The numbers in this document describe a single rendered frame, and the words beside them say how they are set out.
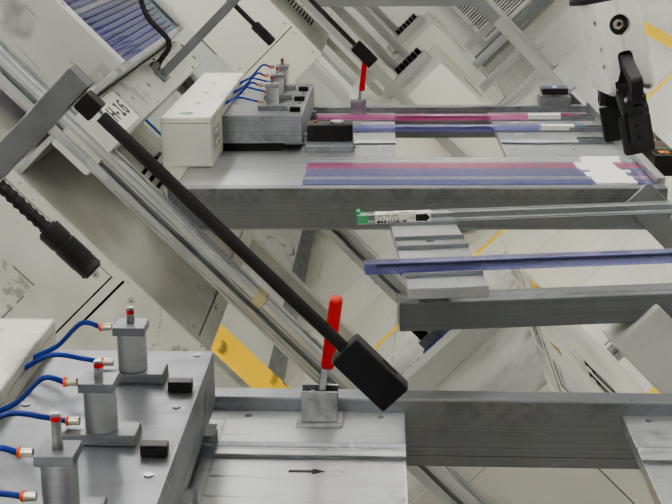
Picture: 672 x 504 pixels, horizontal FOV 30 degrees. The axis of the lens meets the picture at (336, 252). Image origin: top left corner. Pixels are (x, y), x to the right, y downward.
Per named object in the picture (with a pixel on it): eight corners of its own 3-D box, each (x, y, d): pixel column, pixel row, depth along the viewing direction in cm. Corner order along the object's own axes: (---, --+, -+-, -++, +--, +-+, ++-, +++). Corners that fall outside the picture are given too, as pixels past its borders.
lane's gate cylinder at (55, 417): (64, 446, 74) (61, 410, 74) (61, 450, 74) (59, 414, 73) (54, 446, 74) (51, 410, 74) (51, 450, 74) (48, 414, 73)
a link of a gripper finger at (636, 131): (652, 89, 126) (662, 153, 127) (644, 85, 129) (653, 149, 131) (620, 95, 126) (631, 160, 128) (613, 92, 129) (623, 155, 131)
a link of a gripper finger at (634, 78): (639, 50, 124) (646, 104, 125) (619, 40, 131) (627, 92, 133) (627, 52, 124) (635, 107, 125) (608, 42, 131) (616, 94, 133)
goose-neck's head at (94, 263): (105, 259, 89) (57, 215, 89) (99, 267, 88) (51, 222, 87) (88, 276, 90) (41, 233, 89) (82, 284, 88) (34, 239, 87)
